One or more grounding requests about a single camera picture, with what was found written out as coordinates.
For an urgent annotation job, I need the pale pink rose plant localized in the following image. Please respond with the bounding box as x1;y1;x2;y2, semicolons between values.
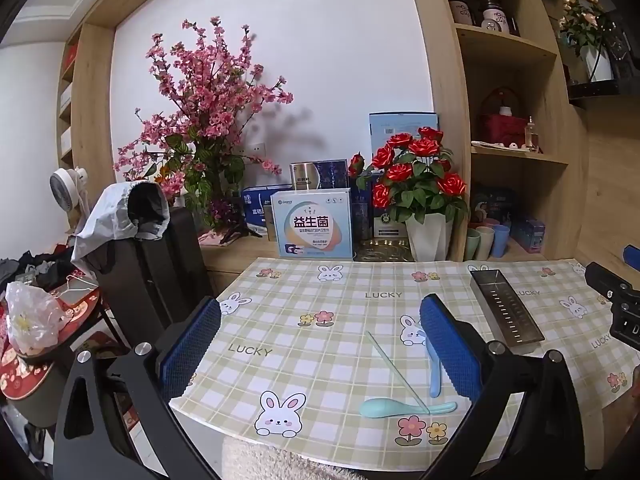
557;0;618;56

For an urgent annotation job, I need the checked rabbit print tablecloth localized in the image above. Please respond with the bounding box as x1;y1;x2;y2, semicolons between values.
167;256;640;466

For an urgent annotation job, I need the pile of dark clothes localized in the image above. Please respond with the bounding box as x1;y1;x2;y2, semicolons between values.
0;245;76;291

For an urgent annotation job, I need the green chopstick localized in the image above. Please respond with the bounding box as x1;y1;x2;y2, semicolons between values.
365;330;432;415

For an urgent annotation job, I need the white faceted vase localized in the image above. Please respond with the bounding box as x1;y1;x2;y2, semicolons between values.
404;212;453;262

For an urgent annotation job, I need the black tripod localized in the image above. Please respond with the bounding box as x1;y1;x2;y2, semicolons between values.
220;220;263;246

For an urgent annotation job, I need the black chair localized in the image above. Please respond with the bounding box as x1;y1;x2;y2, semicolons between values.
95;207;216;346

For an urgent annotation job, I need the white labelled box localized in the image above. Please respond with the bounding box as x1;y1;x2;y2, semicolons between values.
271;188;353;259

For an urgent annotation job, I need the white fluffy cushion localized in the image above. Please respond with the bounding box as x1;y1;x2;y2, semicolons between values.
222;435;351;480

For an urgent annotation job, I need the white desk fan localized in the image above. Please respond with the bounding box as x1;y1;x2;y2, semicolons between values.
49;166;91;211

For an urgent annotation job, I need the pink blossom plant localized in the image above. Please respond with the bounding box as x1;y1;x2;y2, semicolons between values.
114;16;296;226

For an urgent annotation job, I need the grey jacket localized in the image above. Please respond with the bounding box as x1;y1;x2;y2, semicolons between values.
71;181;171;278

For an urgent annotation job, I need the teal spoon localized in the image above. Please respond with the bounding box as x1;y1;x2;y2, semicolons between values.
360;396;458;418

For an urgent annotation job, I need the purple printed box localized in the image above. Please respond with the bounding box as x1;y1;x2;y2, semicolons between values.
510;215;546;253

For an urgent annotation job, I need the beige cup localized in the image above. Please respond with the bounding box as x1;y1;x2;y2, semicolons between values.
475;226;497;260

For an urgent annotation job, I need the light blue box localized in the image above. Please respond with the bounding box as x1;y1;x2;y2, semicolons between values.
369;111;440;161

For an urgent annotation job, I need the wooden side shelf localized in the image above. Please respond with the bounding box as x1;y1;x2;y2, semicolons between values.
55;25;117;233

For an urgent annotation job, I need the blue and white box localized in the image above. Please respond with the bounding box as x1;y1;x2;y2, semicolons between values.
241;185;281;231

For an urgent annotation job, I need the red patterned cloth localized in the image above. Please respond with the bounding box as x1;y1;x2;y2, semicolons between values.
0;285;116;403

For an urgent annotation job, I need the small white box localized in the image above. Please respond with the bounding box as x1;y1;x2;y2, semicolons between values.
372;210;408;240

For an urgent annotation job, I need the red basket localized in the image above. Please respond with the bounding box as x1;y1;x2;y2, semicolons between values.
480;87;523;143

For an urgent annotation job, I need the wooden shelf unit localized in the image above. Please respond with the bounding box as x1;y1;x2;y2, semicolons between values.
402;0;591;263

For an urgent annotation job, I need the dark blue box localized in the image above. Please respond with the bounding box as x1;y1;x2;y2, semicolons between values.
350;180;376;256

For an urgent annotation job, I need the dark picture box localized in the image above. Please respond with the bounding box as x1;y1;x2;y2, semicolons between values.
472;185;518;223

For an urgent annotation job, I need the white flower pot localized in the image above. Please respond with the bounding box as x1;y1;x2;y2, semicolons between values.
582;45;614;82

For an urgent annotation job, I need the white plastic bag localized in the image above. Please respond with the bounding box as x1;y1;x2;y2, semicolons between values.
4;281;71;356

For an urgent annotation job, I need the blue spoon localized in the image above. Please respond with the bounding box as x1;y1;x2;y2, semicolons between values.
425;339;444;399

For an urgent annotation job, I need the blue cup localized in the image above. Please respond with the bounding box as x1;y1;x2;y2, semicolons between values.
492;224;512;257

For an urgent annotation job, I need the metal utensil tray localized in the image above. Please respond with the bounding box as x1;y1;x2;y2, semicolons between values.
468;269;546;348

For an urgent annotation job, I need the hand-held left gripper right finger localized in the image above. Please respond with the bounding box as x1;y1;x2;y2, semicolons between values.
419;294;593;480

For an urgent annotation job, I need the red rose bouquet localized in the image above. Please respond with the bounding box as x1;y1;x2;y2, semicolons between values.
347;126;471;226

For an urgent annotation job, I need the silver and blue box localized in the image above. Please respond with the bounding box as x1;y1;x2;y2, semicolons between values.
290;160;348;192

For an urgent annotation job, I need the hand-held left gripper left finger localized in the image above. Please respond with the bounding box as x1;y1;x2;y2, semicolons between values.
54;296;223;480

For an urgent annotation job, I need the black wall shelf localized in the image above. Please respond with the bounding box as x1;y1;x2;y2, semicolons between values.
567;80;640;107

